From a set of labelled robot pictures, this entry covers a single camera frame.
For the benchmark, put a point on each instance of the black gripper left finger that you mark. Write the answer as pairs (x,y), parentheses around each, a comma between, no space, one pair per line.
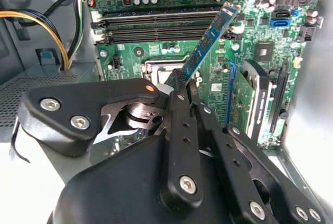
(78,101)

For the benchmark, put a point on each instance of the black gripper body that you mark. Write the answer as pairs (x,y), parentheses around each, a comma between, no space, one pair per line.
(117,190)

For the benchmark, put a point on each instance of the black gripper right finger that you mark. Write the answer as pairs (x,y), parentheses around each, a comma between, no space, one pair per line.
(227,156)

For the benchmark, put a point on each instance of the blue RAM stick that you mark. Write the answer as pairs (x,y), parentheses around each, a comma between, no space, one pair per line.
(213,31)

